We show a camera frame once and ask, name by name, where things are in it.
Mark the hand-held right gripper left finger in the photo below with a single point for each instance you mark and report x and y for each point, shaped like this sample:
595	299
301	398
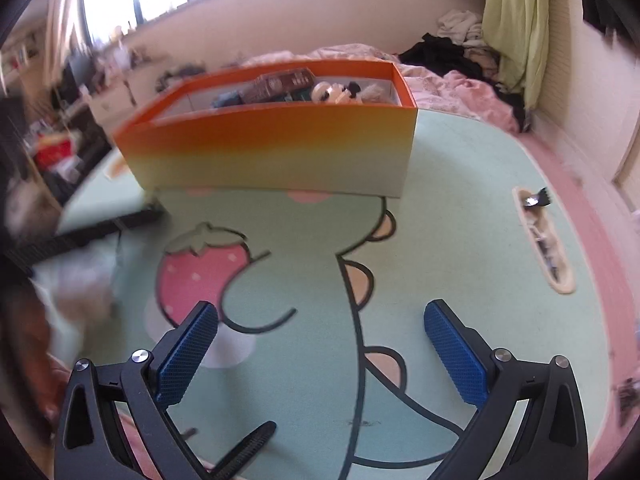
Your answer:
185	355

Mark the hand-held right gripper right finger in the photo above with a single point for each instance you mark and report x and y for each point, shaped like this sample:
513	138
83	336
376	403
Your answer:
457	355

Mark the orange gradient cardboard box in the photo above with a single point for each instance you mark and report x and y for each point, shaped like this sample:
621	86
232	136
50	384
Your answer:
270	150

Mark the blue plastic case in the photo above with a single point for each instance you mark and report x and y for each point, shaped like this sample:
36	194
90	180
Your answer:
227	99

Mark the brown fur scrunchie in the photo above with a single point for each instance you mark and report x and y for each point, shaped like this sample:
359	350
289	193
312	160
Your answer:
375	92

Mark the dark brown card box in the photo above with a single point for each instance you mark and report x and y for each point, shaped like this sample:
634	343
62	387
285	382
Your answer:
282	85

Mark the cartoon boy figurine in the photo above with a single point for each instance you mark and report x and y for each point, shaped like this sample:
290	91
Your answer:
332	93

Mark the green cartoon-print desktop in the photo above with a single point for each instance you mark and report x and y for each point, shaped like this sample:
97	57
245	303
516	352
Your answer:
310	270

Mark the pile of small wrappers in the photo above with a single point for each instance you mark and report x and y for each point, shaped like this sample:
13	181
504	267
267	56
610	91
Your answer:
547	250

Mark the black candy wrapper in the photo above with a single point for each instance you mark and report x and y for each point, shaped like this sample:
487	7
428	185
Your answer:
536	199

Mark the red and white packet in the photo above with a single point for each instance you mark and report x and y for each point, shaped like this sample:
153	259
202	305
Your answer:
52	152

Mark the pink blanket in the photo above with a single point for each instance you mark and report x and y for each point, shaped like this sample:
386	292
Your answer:
465	95

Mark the white drawer cabinet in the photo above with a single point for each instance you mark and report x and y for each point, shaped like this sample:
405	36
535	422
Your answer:
112	100

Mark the black clothes pile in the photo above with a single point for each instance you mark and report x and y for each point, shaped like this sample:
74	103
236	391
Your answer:
445	55

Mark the white clothes pile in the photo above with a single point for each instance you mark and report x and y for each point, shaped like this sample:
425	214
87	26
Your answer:
462	27

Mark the light green curtain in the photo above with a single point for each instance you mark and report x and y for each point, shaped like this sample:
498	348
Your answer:
520	25

